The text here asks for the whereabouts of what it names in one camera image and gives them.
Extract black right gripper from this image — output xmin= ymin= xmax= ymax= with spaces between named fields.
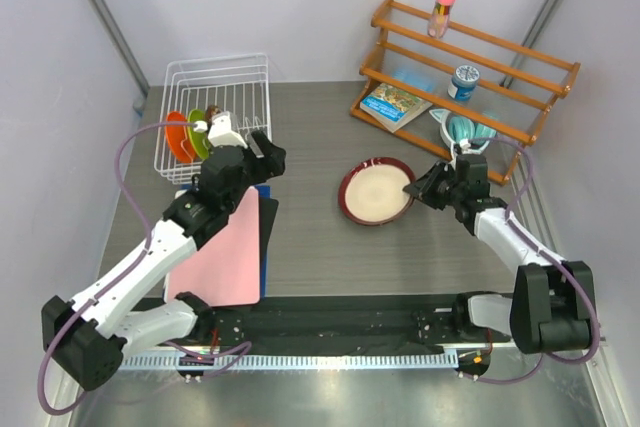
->
xmin=404 ymin=162 xmax=464 ymax=211

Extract large cream red-rimmed plate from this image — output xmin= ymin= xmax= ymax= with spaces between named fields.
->
xmin=338 ymin=157 xmax=416 ymax=226

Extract green plate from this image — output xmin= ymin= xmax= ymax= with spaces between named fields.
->
xmin=187 ymin=109 xmax=210 ymax=160

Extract red floral plate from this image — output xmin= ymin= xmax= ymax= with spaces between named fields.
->
xmin=205 ymin=105 xmax=222 ymax=123

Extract orange plate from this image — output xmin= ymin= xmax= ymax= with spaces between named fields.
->
xmin=164 ymin=111 xmax=196 ymax=164

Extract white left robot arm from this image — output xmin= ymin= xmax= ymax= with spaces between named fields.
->
xmin=41 ymin=130 xmax=286 ymax=392

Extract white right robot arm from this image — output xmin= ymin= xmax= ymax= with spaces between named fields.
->
xmin=403 ymin=154 xmax=600 ymax=356

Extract orange wooden shelf rack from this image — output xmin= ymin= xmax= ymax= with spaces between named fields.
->
xmin=350 ymin=0 xmax=581 ymax=159

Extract blue folder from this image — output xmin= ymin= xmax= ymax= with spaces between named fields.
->
xmin=174 ymin=184 xmax=272 ymax=297

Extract black folder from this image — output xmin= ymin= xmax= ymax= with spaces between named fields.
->
xmin=259 ymin=196 xmax=279 ymax=267

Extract teal cat-ear headphones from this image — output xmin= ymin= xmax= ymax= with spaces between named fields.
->
xmin=429 ymin=108 xmax=496 ymax=153

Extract blue paperback book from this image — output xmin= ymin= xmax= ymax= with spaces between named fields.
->
xmin=359 ymin=83 xmax=432 ymax=133

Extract light blue cloth on shelf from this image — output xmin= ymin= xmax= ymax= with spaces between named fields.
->
xmin=392 ymin=68 xmax=438 ymax=93

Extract blue lidded jar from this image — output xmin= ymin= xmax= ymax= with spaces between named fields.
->
xmin=447 ymin=65 xmax=480 ymax=102

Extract pink clipboard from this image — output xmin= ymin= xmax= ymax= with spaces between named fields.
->
xmin=167 ymin=185 xmax=262 ymax=309

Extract pink capped bottle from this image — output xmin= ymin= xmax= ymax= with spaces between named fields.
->
xmin=427 ymin=0 xmax=456 ymax=39

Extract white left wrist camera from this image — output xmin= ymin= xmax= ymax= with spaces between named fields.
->
xmin=193 ymin=112 xmax=248 ymax=148

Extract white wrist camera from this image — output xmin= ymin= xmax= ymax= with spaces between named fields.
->
xmin=450 ymin=139 xmax=474 ymax=158
xmin=193 ymin=112 xmax=248 ymax=148

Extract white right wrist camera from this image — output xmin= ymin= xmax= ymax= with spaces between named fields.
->
xmin=450 ymin=139 xmax=474 ymax=158

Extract white wire dish rack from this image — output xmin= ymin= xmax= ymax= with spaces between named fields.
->
xmin=154 ymin=53 xmax=272 ymax=185

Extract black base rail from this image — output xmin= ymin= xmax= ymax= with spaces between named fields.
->
xmin=134 ymin=291 xmax=516 ymax=348

